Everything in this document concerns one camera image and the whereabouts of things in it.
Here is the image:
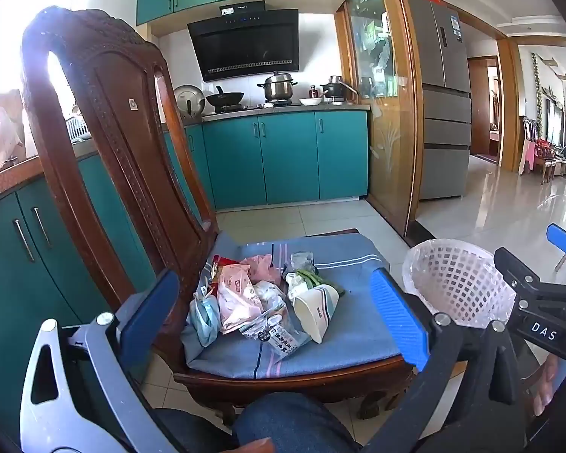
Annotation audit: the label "black range hood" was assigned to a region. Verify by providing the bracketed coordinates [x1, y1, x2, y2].
[187, 1, 300, 82]

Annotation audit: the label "hanging pale cloth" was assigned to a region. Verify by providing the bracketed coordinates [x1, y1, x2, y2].
[0, 106, 23, 171]

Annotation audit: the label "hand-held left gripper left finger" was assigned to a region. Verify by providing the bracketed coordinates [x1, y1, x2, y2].
[19, 269, 181, 453]

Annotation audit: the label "white paper cup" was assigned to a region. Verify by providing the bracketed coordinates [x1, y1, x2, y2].
[292, 284, 340, 344]

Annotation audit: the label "wooden chair with red cushion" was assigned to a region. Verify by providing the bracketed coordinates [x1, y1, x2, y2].
[523, 118, 566, 185]

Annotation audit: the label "black pot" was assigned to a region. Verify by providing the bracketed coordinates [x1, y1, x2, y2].
[321, 75, 359, 100]

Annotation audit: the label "round steel lid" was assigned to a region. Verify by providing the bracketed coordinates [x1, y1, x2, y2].
[174, 85, 206, 121]

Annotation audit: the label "clear printed plastic bag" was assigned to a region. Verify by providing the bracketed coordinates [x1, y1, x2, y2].
[240, 309, 312, 357]

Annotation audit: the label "white dish rack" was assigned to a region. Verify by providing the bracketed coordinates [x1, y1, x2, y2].
[66, 116, 92, 142]

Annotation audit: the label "person's right hand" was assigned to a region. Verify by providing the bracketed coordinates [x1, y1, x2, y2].
[521, 354, 566, 428]

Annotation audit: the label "person's leg in jeans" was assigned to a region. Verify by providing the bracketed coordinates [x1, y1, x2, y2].
[155, 391, 364, 453]

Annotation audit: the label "green vine decoration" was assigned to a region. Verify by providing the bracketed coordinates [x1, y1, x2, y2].
[531, 54, 566, 137]

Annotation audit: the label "brown wooden door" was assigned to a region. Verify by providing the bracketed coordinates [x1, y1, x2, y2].
[469, 57, 501, 156]

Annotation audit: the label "pink snack packet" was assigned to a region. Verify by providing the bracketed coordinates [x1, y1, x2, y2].
[216, 264, 265, 336]

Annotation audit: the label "blue striped towel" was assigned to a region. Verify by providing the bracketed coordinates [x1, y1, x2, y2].
[181, 232, 404, 381]

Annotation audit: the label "carved wooden chair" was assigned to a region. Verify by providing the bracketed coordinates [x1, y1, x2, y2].
[21, 6, 420, 428]

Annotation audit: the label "black wok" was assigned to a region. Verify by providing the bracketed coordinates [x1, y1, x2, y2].
[205, 86, 245, 108]

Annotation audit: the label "steel pot with lid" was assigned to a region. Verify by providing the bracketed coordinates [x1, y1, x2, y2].
[257, 71, 299, 103]

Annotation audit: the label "grey refrigerator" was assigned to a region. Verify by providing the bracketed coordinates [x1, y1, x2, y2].
[408, 0, 472, 200]

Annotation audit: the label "pink plastic bag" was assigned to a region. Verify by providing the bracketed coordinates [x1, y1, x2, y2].
[240, 254, 286, 286]

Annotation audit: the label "green vegetable scraps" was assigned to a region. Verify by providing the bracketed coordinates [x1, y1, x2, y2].
[285, 269, 345, 296]

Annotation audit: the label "wood framed glass sliding door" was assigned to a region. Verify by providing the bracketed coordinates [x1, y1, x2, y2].
[335, 0, 425, 246]

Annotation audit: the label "blue face mask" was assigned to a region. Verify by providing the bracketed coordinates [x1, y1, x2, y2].
[189, 288, 221, 347]

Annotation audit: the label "white plastic mesh basket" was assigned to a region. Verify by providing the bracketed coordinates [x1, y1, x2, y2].
[402, 239, 517, 328]

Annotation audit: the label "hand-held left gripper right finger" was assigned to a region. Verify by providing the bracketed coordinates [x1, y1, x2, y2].
[369, 268, 534, 453]

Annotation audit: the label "pink garment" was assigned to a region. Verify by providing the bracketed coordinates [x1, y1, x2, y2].
[519, 139, 538, 175]

